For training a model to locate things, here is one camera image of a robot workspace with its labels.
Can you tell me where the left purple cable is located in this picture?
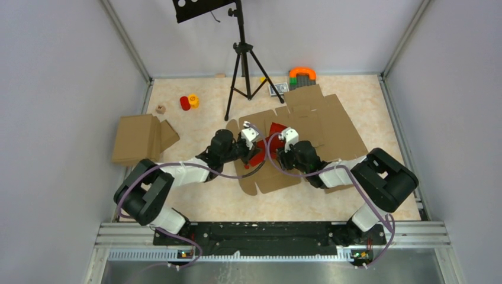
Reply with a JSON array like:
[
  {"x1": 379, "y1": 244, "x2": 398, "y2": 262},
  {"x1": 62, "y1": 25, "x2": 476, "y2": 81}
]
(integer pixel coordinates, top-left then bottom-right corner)
[{"x1": 115, "y1": 124, "x2": 271, "y2": 271}]

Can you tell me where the red cylinder toy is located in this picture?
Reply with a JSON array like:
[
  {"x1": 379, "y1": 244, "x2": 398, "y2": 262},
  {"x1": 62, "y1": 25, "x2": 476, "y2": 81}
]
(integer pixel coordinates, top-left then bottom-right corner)
[{"x1": 179, "y1": 96, "x2": 191, "y2": 111}]

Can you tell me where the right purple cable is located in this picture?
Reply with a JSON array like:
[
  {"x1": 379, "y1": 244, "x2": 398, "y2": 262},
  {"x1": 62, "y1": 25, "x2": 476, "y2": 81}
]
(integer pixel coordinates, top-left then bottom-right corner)
[{"x1": 265, "y1": 132, "x2": 397, "y2": 269}]

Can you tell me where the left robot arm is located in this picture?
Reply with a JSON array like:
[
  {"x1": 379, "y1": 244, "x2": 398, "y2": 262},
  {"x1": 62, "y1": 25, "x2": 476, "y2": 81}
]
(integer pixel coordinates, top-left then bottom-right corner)
[{"x1": 113, "y1": 128, "x2": 262, "y2": 245}]

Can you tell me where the red paper box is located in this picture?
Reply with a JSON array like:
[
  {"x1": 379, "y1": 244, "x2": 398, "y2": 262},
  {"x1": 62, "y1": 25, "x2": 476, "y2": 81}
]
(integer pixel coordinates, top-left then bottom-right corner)
[{"x1": 244, "y1": 122, "x2": 287, "y2": 169}]

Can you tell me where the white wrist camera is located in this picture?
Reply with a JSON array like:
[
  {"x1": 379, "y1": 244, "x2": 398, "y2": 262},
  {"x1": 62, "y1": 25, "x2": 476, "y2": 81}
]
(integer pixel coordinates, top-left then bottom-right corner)
[
  {"x1": 279, "y1": 127, "x2": 299, "y2": 153},
  {"x1": 240, "y1": 121, "x2": 261, "y2": 150}
]

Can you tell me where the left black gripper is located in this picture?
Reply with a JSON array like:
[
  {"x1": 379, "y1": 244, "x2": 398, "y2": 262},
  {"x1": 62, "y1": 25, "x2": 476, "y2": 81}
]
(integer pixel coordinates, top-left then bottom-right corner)
[{"x1": 221, "y1": 132, "x2": 263, "y2": 166}]

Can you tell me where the large flat cardboard sheet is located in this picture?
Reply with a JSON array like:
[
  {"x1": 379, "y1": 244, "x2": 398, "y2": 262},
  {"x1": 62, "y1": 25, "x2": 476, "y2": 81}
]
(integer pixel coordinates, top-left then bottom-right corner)
[{"x1": 227, "y1": 85, "x2": 368, "y2": 196}]

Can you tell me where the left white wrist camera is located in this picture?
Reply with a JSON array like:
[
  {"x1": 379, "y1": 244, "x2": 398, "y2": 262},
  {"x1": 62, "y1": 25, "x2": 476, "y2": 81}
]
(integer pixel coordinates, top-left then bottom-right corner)
[{"x1": 240, "y1": 121, "x2": 261, "y2": 150}]

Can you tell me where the small wooden cube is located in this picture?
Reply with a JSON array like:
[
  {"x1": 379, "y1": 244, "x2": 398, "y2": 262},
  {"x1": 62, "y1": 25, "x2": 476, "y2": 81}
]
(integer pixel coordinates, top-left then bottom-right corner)
[{"x1": 155, "y1": 104, "x2": 166, "y2": 114}]

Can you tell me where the orange arch toy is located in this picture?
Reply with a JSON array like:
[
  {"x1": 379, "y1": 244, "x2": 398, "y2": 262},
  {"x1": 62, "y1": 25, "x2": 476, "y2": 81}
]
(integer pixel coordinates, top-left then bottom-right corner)
[{"x1": 289, "y1": 67, "x2": 317, "y2": 80}]

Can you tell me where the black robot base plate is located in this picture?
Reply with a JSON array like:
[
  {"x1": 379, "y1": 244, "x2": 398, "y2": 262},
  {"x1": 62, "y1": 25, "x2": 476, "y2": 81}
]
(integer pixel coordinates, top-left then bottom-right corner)
[{"x1": 153, "y1": 221, "x2": 387, "y2": 256}]

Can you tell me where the folded brown cardboard box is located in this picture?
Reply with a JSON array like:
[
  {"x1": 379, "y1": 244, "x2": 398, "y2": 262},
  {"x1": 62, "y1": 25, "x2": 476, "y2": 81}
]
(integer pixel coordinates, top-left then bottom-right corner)
[{"x1": 111, "y1": 114, "x2": 180, "y2": 167}]

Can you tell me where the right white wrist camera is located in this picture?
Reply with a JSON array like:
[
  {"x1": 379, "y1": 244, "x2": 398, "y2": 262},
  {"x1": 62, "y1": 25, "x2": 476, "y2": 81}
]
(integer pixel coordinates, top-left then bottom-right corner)
[{"x1": 279, "y1": 127, "x2": 299, "y2": 153}]

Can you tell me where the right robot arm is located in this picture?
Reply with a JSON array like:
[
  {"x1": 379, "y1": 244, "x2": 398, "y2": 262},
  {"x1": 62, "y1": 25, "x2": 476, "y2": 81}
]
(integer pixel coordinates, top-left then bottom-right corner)
[{"x1": 276, "y1": 141, "x2": 419, "y2": 244}]

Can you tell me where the yellow toy block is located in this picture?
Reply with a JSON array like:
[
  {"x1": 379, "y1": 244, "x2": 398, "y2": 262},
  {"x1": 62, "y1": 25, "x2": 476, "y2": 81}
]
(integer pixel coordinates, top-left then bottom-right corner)
[{"x1": 188, "y1": 93, "x2": 199, "y2": 108}]

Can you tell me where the black camera tripod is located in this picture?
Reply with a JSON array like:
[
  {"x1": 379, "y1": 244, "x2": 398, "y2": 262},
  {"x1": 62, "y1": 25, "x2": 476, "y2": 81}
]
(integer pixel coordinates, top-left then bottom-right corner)
[{"x1": 224, "y1": 1, "x2": 285, "y2": 121}]

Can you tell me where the black perforated plate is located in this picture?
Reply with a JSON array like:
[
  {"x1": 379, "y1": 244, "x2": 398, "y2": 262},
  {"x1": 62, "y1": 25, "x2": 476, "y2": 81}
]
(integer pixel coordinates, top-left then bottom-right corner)
[{"x1": 172, "y1": 0, "x2": 235, "y2": 23}]

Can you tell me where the purple cable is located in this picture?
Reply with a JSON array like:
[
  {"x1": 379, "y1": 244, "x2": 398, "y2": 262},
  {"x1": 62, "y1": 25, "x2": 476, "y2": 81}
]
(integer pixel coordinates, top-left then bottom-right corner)
[
  {"x1": 265, "y1": 132, "x2": 397, "y2": 269},
  {"x1": 115, "y1": 124, "x2": 271, "y2": 271}
]

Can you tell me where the playing card deck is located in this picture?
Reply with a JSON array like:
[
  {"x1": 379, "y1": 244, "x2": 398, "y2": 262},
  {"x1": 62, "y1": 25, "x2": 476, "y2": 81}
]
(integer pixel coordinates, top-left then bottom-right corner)
[{"x1": 269, "y1": 83, "x2": 289, "y2": 96}]

